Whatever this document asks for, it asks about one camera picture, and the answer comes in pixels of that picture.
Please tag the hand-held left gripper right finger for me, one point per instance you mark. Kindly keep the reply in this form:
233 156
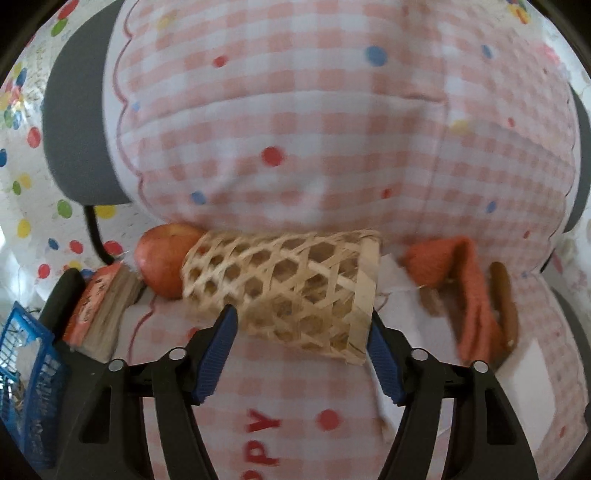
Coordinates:
385 364

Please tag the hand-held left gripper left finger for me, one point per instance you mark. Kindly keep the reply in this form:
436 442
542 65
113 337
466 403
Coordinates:
214 355

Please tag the woven bamboo basket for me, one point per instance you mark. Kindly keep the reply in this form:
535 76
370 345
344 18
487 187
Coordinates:
277 286

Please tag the orange knitted item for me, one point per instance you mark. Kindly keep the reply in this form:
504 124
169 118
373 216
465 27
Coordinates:
475 314

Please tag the red apple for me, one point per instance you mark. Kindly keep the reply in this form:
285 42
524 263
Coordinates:
157 263

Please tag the small orange book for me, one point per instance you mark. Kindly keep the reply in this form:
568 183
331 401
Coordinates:
106 314

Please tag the brown sausage stick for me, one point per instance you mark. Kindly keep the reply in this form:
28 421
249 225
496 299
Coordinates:
505 300

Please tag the white paper sheet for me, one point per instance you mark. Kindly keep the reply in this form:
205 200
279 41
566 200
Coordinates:
531 383

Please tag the black rounded object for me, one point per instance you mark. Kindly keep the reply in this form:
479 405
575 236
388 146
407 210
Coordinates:
60 295

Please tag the white crumpled tissue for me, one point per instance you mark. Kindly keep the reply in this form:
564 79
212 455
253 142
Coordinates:
25 353

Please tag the blue plastic basket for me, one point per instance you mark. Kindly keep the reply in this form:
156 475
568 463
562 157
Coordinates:
27 415

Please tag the grey office chair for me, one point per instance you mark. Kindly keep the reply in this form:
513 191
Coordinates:
78 138

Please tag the pink checked paper cloth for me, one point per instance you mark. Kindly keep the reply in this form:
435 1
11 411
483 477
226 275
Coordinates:
323 115

